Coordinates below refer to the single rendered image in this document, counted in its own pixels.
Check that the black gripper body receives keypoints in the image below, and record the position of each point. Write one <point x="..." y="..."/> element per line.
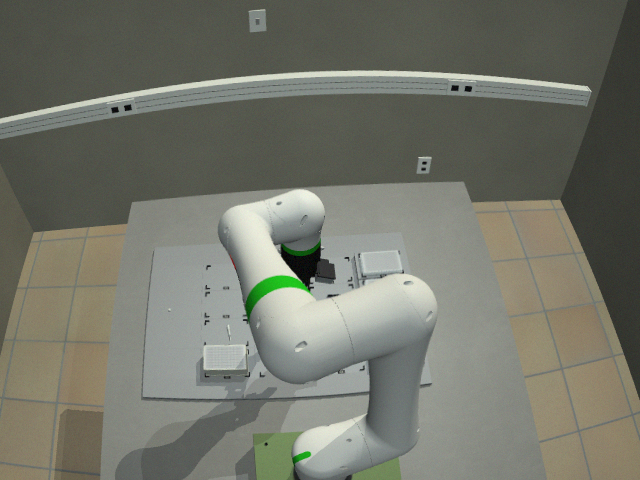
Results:
<point x="304" y="275"/>

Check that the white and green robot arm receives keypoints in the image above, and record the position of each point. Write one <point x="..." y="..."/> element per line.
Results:
<point x="301" y="341"/>

